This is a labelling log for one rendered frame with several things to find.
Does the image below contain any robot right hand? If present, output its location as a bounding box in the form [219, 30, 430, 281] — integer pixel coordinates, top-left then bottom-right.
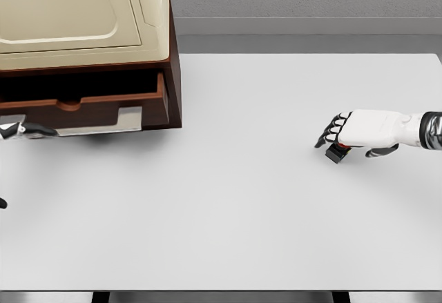
[314, 109, 404, 159]

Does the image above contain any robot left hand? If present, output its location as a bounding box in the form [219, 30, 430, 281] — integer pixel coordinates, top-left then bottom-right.
[0, 114, 58, 210]

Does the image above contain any black switch with red button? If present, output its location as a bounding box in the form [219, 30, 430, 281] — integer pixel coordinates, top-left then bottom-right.
[325, 141, 352, 163]

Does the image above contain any brown drawer with metal handle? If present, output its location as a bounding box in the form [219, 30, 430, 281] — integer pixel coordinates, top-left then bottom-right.
[0, 71, 171, 138]

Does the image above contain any brown cabinet with beige top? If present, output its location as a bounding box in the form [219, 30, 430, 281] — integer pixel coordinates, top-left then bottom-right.
[0, 0, 183, 132]

